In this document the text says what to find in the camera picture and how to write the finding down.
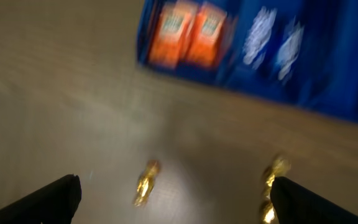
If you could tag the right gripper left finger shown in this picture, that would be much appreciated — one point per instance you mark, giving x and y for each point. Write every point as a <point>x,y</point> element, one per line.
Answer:
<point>51,202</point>

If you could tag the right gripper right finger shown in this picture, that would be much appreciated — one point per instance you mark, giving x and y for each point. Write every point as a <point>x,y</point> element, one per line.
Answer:
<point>300,205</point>

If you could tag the gold wrapped candy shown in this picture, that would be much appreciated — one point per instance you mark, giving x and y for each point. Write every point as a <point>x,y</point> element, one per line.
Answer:
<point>266,214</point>
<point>278,168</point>
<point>145,183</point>

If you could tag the blue tray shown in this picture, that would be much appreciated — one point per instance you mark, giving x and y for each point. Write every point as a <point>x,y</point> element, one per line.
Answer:
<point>334,62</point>

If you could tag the blue candy pack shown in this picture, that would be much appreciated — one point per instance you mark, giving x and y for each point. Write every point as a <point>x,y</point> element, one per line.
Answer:
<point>289,51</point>
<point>259,34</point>

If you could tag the orange candy box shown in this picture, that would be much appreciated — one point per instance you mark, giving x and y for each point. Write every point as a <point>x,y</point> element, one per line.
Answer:
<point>205,37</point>
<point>169,37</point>

